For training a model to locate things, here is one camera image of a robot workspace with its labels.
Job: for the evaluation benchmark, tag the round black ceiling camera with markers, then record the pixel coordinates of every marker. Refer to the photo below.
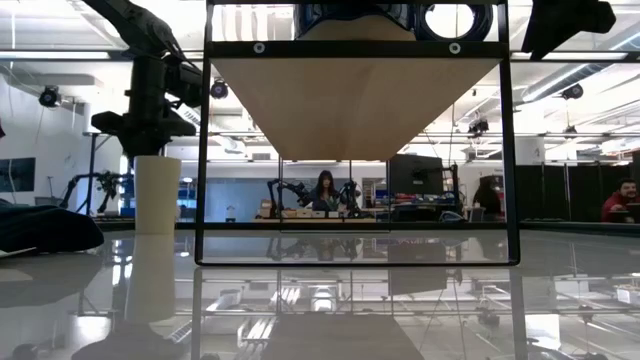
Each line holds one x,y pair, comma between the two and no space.
219,90
49,97
572,92

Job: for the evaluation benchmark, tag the black ceiling device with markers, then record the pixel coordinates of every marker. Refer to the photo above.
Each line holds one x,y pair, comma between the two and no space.
478,127

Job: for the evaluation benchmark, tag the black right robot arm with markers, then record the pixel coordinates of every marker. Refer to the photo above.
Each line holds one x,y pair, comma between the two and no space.
565,22

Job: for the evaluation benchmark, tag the black monitor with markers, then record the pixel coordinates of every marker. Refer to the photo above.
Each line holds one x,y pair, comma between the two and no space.
415,175

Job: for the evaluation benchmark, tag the cream tall cup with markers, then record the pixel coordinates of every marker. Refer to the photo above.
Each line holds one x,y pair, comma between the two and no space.
157,195

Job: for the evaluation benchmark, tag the black metal wood shelf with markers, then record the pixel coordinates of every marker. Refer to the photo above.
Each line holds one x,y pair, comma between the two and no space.
350,110

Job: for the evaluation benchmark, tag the black room partition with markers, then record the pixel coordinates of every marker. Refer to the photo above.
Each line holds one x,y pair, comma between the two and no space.
565,192

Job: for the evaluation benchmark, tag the black background robot arm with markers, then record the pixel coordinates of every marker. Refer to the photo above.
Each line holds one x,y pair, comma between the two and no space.
351,195
290,190
107,182

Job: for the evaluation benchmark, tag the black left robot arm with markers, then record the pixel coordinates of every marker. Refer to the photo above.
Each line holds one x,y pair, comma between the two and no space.
147,80

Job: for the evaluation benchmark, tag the person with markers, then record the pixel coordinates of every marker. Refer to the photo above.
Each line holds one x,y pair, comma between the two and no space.
489,200
325,195
620,202

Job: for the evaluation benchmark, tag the dark wall picture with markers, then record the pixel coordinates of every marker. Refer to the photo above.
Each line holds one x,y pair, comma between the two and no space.
17,175

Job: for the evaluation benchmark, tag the cardboard box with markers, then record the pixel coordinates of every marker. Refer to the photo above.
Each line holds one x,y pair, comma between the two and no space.
265,209

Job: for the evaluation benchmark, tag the background work table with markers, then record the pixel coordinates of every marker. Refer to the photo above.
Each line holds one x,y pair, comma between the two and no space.
315,220

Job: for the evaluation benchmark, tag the dark blue mug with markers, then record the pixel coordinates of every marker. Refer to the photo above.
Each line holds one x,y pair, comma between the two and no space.
480,30

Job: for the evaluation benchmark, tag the dark fabric bundle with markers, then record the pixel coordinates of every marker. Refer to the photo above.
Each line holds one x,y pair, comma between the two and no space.
45,230

